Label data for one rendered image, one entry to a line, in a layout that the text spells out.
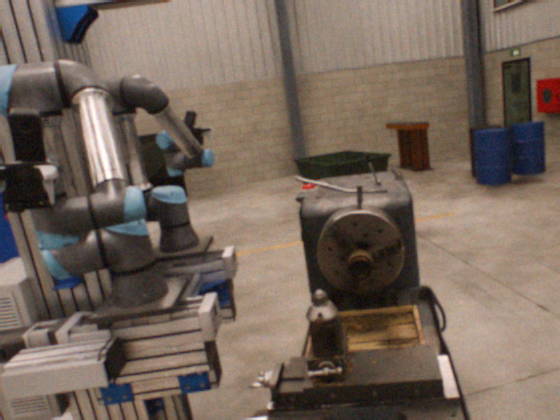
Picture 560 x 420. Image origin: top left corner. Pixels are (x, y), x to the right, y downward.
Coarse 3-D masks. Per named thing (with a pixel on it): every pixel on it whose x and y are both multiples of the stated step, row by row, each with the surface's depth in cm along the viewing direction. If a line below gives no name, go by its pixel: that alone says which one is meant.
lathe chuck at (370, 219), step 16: (352, 208) 171; (368, 208) 170; (336, 224) 166; (352, 224) 167; (368, 224) 165; (384, 224) 165; (320, 240) 168; (368, 240) 167; (384, 240) 167; (400, 240) 169; (320, 256) 170; (336, 256) 169; (400, 256) 168; (336, 272) 172; (384, 272) 170; (368, 288) 172
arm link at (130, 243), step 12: (108, 228) 119; (120, 228) 119; (132, 228) 121; (144, 228) 124; (96, 240) 118; (108, 240) 119; (120, 240) 120; (132, 240) 121; (144, 240) 124; (108, 252) 119; (120, 252) 120; (132, 252) 122; (144, 252) 124; (108, 264) 121; (120, 264) 122; (132, 264) 122; (144, 264) 124
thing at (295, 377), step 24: (360, 360) 120; (384, 360) 118; (408, 360) 117; (432, 360) 116; (288, 384) 115; (312, 384) 112; (360, 384) 110; (384, 384) 109; (408, 384) 109; (432, 384) 108
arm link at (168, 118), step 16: (128, 80) 160; (144, 80) 162; (128, 96) 160; (144, 96) 161; (160, 96) 164; (160, 112) 167; (176, 112) 175; (176, 128) 176; (176, 144) 183; (192, 144) 184; (192, 160) 190; (208, 160) 191
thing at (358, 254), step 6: (354, 252) 159; (360, 252) 158; (366, 252) 159; (348, 258) 159; (354, 258) 156; (360, 258) 154; (366, 258) 156; (372, 258) 159; (348, 264) 157; (354, 264) 154; (366, 264) 154; (372, 264) 157; (354, 270) 158; (360, 270) 160; (366, 270) 157; (354, 276) 155; (360, 276) 156; (366, 276) 155
